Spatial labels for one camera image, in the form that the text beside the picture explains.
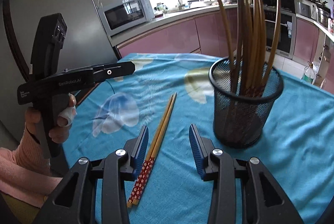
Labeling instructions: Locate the pink sleeve left forearm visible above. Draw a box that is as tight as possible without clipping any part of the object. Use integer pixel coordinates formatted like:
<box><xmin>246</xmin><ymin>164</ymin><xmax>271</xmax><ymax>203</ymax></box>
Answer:
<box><xmin>1</xmin><ymin>131</ymin><xmax>62</xmax><ymax>208</ymax></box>

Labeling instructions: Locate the person's left hand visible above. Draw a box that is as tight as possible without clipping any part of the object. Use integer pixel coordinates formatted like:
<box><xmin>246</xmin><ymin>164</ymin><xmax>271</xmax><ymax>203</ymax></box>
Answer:
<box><xmin>25</xmin><ymin>107</ymin><xmax>71</xmax><ymax>144</ymax></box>

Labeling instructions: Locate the blue floral tablecloth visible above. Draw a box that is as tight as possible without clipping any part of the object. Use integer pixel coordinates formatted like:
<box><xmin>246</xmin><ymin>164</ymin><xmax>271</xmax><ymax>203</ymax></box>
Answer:
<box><xmin>63</xmin><ymin>53</ymin><xmax>333</xmax><ymax>223</ymax></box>

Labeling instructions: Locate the white microwave oven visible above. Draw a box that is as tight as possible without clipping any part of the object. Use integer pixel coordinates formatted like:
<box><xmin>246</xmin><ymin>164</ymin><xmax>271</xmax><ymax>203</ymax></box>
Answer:
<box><xmin>98</xmin><ymin>0</ymin><xmax>154</xmax><ymax>36</ymax></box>

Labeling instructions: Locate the grey refrigerator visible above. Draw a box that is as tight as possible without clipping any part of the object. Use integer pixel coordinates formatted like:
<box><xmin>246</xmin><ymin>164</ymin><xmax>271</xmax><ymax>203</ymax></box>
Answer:
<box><xmin>1</xmin><ymin>0</ymin><xmax>116</xmax><ymax>140</ymax></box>

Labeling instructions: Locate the black mesh utensil holder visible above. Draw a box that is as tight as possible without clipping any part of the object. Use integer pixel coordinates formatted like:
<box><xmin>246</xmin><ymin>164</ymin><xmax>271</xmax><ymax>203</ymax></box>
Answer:
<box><xmin>208</xmin><ymin>58</ymin><xmax>284</xmax><ymax>149</ymax></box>

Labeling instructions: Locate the cooking oil bottle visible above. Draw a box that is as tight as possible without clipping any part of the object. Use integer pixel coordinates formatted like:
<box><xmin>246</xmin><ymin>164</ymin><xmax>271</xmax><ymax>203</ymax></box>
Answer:
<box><xmin>301</xmin><ymin>62</ymin><xmax>316</xmax><ymax>84</ymax></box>

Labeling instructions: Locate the black built-in oven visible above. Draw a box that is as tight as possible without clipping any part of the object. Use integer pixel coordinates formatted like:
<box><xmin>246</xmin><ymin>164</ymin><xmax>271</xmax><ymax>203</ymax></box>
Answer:
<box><xmin>251</xmin><ymin>6</ymin><xmax>297</xmax><ymax>59</ymax></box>

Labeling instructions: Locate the stainless steel pot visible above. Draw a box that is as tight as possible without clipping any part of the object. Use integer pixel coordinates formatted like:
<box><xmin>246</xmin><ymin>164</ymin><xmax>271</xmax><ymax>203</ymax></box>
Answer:
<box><xmin>316</xmin><ymin>3</ymin><xmax>331</xmax><ymax>28</ymax></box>

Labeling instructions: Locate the black camera module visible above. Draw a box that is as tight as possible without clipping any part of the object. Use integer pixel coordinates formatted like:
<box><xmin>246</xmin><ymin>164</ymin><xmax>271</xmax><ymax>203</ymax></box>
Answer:
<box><xmin>30</xmin><ymin>13</ymin><xmax>67</xmax><ymax>81</ymax></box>

